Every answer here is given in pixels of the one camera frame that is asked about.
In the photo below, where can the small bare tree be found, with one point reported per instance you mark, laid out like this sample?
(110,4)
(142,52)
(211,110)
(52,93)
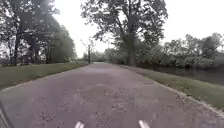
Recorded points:
(89,53)

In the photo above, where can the grey gravel path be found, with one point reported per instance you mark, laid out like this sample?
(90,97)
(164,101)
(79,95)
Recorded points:
(103,93)

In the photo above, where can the large tall tree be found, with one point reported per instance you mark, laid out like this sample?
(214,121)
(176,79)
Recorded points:
(131,30)

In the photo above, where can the robot's own part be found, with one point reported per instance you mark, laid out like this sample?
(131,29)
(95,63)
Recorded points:
(144,124)
(79,125)

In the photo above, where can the row of bushes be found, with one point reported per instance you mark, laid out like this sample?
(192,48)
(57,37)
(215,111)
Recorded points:
(186,53)

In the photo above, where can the grass verge by water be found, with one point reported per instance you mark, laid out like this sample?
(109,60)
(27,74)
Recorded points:
(186,85)

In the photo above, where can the grass strip with trees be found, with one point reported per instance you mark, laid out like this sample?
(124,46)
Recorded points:
(30,71)

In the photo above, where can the row of trees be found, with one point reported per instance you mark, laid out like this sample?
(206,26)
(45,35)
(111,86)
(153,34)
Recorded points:
(33,36)

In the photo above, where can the dark water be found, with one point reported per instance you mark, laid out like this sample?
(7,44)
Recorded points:
(200,74)

